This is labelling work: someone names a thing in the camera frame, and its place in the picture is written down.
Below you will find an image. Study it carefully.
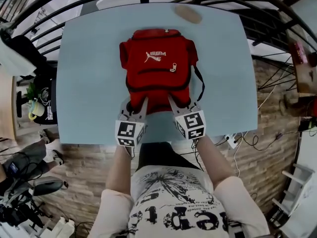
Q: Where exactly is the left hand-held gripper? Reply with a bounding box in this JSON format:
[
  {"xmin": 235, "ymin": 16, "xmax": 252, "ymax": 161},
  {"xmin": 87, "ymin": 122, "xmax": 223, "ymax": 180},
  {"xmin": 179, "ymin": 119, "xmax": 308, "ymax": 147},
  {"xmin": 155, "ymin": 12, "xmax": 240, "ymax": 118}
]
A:
[{"xmin": 114, "ymin": 96, "xmax": 150, "ymax": 148}]

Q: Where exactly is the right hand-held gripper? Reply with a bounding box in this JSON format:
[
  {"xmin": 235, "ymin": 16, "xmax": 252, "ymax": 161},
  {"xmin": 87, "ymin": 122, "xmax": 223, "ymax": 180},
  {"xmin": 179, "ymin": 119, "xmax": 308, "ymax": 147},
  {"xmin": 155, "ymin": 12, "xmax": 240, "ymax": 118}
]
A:
[{"xmin": 168, "ymin": 96, "xmax": 207, "ymax": 141}]

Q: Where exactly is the red backpack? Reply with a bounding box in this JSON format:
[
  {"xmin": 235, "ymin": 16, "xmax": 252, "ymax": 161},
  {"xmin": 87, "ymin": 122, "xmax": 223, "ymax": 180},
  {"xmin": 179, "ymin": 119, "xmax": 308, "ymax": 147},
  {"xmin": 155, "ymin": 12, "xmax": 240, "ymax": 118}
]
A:
[{"xmin": 118, "ymin": 28, "xmax": 207, "ymax": 116}]

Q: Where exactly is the person's right forearm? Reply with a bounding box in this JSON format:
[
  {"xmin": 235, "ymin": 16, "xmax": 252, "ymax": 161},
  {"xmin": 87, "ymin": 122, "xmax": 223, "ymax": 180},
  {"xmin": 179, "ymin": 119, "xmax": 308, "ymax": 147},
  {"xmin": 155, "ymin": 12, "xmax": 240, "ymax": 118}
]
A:
[{"xmin": 195, "ymin": 135, "xmax": 236, "ymax": 188}]

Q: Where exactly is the person's left forearm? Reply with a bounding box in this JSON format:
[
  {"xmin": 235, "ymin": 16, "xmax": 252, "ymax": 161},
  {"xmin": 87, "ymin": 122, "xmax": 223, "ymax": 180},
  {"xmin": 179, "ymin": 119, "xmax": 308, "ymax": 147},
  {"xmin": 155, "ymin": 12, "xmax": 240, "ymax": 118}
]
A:
[{"xmin": 106, "ymin": 144, "xmax": 140, "ymax": 196}]

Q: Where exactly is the light blue table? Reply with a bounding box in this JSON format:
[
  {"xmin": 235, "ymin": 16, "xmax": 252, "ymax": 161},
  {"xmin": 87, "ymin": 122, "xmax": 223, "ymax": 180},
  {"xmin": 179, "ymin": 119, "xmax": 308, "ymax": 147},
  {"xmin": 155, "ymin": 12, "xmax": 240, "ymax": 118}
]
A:
[{"xmin": 55, "ymin": 2, "xmax": 259, "ymax": 145}]

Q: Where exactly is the person's leg in black shorts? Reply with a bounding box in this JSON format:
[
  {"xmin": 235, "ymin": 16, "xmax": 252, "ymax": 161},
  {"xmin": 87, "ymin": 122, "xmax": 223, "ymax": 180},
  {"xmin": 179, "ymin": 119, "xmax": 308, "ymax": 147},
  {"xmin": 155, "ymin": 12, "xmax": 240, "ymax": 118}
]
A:
[{"xmin": 135, "ymin": 141, "xmax": 202, "ymax": 173}]

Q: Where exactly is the white power strip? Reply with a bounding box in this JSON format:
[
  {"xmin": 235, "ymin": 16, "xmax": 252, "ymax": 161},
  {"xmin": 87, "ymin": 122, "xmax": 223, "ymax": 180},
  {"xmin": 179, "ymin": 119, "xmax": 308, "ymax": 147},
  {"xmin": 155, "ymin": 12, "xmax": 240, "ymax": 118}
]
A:
[{"xmin": 223, "ymin": 132, "xmax": 240, "ymax": 150}]

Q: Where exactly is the flat oval object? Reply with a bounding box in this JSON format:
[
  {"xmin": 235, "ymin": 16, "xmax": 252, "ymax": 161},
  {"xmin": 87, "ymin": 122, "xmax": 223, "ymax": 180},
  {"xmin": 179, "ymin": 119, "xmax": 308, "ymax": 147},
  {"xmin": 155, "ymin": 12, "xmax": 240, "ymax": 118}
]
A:
[{"xmin": 173, "ymin": 4, "xmax": 204, "ymax": 25}]

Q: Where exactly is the mug with green plant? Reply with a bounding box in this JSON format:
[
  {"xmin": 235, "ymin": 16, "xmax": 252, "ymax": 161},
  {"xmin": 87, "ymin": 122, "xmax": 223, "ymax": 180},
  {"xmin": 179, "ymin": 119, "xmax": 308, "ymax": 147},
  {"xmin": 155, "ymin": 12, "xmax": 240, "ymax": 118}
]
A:
[{"xmin": 24, "ymin": 82, "xmax": 46, "ymax": 121}]

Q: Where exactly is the person's printed white shirt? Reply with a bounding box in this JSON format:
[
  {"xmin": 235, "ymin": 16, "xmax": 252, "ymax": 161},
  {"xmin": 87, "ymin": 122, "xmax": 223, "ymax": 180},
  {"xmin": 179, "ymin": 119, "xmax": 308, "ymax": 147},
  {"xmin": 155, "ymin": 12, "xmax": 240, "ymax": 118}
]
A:
[{"xmin": 90, "ymin": 166, "xmax": 271, "ymax": 238}]

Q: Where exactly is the black padded stool seat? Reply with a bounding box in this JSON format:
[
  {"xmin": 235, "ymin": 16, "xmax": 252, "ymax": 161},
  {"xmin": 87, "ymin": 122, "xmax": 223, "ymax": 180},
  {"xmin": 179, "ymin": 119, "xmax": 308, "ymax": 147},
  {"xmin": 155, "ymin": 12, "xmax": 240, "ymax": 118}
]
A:
[{"xmin": 32, "ymin": 176, "xmax": 64, "ymax": 197}]

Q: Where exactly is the black office chair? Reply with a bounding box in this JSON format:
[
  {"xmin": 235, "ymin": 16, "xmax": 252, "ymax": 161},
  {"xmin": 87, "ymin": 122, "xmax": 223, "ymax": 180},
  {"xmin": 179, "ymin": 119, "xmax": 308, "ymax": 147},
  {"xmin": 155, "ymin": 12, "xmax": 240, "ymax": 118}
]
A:
[{"xmin": 0, "ymin": 28, "xmax": 59, "ymax": 126}]

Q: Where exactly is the black curved metal railing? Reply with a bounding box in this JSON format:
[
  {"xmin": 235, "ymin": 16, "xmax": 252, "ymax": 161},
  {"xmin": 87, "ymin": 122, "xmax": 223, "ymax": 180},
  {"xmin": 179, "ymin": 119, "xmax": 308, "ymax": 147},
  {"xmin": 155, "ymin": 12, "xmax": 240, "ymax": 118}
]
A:
[{"xmin": 0, "ymin": 0, "xmax": 317, "ymax": 61}]

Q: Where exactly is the dark wooden side table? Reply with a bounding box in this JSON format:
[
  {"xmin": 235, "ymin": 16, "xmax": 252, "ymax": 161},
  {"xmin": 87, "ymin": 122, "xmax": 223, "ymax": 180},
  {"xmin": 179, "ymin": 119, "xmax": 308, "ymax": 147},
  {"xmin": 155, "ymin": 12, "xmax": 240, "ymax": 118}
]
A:
[{"xmin": 288, "ymin": 40, "xmax": 317, "ymax": 94}]

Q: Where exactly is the pink box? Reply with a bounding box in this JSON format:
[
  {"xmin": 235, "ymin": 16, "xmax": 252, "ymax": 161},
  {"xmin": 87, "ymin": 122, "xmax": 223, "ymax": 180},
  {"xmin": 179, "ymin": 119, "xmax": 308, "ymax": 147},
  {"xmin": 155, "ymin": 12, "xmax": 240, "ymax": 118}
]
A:
[{"xmin": 289, "ymin": 41, "xmax": 310, "ymax": 65}]

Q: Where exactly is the white cloth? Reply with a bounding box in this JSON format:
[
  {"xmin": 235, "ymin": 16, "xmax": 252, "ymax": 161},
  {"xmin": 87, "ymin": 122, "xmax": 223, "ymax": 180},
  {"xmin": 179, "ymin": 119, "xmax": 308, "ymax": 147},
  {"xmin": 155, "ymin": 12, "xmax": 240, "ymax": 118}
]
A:
[{"xmin": 0, "ymin": 28, "xmax": 38, "ymax": 77}]

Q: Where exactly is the white shelf unit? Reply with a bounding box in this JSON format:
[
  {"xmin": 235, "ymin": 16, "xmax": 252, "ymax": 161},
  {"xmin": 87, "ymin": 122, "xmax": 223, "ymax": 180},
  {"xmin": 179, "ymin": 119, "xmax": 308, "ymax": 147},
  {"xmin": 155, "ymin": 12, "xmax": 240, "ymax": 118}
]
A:
[{"xmin": 271, "ymin": 163, "xmax": 317, "ymax": 238}]

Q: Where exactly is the white cable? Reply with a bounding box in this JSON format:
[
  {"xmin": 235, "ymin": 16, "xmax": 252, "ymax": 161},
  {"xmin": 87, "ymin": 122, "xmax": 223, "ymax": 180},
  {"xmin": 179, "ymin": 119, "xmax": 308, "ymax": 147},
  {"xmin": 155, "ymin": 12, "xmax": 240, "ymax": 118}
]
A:
[{"xmin": 232, "ymin": 78, "xmax": 279, "ymax": 178}]

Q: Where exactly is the black cable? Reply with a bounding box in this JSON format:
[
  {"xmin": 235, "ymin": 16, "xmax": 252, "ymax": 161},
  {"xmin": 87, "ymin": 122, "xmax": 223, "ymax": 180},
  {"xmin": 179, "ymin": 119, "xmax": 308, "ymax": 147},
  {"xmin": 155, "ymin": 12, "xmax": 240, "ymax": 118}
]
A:
[{"xmin": 239, "ymin": 130, "xmax": 302, "ymax": 152}]

